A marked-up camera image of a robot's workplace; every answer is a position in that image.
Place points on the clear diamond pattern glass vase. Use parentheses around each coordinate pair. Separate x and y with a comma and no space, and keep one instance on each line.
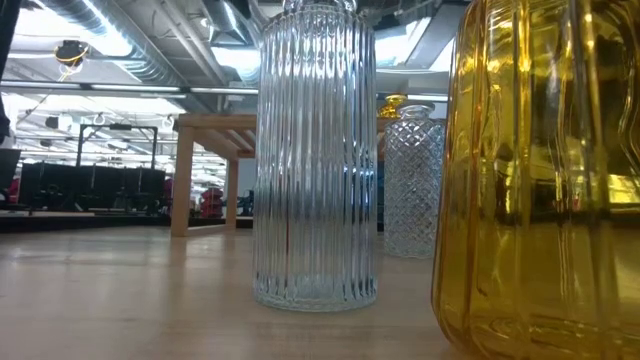
(412,190)

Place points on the yellow glass vase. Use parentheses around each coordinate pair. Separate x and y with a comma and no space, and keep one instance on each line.
(525,200)
(392,107)

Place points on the wooden slatted shelf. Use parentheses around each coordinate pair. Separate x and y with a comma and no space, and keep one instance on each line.
(182,175)

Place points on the clear ribbed glass vase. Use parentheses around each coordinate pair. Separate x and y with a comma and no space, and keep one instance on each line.
(315,175)

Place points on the red equipment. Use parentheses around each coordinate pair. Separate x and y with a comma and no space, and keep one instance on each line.
(212,202)

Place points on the black workbench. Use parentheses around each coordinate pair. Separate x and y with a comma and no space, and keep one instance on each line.
(92,187)

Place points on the silver ventilation duct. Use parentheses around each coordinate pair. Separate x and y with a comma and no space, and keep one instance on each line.
(125,45)
(230,25)

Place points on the black aluminium table frame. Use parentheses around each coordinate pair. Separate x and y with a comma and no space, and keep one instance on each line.
(75,223)

